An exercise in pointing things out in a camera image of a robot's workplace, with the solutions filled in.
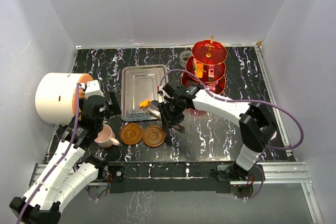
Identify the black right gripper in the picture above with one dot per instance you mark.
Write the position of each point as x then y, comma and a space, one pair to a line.
168, 119

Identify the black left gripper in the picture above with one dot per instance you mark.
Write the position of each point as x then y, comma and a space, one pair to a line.
113, 107

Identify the silver metal serving tongs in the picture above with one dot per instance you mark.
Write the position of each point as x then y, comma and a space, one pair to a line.
154, 111

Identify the orange fish shaped pastry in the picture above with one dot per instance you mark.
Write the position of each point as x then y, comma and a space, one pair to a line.
145, 103

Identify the brown wooden coaster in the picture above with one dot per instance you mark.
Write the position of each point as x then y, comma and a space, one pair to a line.
131, 134
154, 136

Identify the pink ceramic cup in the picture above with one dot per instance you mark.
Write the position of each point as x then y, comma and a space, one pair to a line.
106, 138

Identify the yellow orange cake piece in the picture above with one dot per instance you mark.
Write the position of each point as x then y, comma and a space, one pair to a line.
199, 70

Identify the red three-tier cake stand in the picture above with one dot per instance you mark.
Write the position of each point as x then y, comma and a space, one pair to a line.
211, 54

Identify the dark chocolate cookie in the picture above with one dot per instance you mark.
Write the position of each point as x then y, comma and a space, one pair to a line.
155, 103

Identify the brown chocolate layered cake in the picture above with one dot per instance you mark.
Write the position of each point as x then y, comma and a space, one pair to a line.
211, 74

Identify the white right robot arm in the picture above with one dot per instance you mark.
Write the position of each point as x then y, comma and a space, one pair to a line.
257, 125

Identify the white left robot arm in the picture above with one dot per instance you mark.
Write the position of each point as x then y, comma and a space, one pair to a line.
58, 184

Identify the silver metal tray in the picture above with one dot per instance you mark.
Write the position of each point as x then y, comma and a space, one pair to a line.
139, 83

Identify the clear tape roll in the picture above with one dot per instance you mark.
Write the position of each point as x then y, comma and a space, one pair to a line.
184, 56

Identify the white cylindrical drum container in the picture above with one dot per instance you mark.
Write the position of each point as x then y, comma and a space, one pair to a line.
55, 96

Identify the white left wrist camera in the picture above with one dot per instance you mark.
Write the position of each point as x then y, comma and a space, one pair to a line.
93, 88

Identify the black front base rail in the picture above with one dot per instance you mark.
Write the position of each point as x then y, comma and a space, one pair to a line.
126, 177

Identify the aluminium frame rail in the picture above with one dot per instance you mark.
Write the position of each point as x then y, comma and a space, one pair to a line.
288, 172

